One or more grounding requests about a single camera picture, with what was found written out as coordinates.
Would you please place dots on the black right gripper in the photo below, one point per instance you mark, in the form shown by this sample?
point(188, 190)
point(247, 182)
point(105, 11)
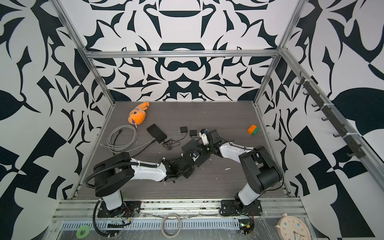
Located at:
point(202, 147)

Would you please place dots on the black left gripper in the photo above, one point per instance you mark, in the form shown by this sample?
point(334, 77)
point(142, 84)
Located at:
point(190, 174)

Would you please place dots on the black rectangular box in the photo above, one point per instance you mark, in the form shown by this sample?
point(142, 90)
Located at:
point(195, 151)

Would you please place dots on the black power adapter with cable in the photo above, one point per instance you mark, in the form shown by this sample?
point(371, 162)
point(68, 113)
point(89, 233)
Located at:
point(171, 143)

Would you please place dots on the black network switch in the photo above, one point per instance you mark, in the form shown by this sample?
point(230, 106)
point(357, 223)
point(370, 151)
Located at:
point(157, 133)

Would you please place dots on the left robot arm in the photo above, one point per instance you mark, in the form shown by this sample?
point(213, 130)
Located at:
point(110, 175)

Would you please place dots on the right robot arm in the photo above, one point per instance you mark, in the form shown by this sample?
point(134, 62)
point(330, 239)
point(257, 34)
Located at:
point(261, 171)

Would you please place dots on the orange and green toy brick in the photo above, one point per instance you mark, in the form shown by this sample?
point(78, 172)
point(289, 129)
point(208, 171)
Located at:
point(252, 130)

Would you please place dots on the orange plush toy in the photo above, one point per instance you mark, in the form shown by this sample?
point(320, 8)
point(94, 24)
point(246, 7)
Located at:
point(138, 114)

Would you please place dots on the white analog clock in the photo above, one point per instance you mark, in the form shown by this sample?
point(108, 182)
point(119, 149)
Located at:
point(292, 228)

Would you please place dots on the green tape roll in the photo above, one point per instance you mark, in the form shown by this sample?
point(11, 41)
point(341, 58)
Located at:
point(82, 232)

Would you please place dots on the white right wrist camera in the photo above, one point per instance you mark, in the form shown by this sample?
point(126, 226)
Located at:
point(204, 137)

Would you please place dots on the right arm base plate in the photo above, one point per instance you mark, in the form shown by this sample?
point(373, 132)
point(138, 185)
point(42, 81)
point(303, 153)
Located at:
point(235, 208)

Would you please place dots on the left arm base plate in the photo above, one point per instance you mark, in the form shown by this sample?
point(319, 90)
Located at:
point(129, 209)

